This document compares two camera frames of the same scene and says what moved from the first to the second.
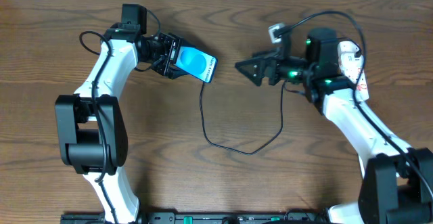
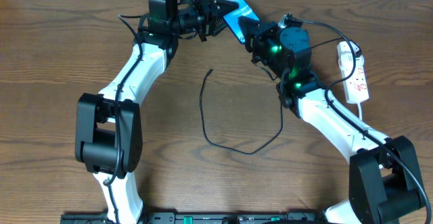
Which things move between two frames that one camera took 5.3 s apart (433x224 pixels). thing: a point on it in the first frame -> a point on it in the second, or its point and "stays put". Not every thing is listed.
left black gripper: [170, 55] -> [203, 19]
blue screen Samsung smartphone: [196, 62] -> [232, 17]
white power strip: [351, 61] stays put
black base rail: [205, 218] stays put
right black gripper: [272, 68] -> [256, 38]
